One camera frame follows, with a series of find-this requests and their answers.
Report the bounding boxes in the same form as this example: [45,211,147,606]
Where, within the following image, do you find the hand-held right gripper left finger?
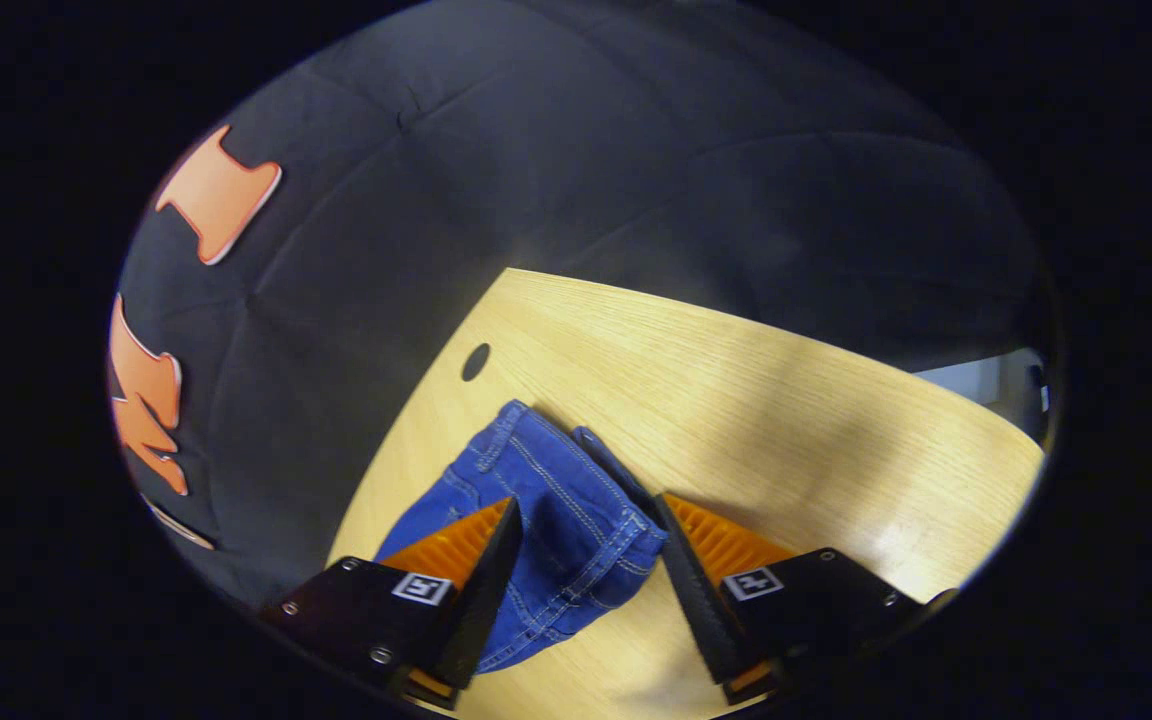
[259,497,525,711]

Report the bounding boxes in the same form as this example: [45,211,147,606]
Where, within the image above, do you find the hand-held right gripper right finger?
[652,492,959,705]

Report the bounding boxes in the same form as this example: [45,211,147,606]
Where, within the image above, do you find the blue denim jeans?
[374,400,669,673]

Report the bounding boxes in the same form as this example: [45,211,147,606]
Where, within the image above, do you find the black backdrop cloth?
[106,0,1059,611]

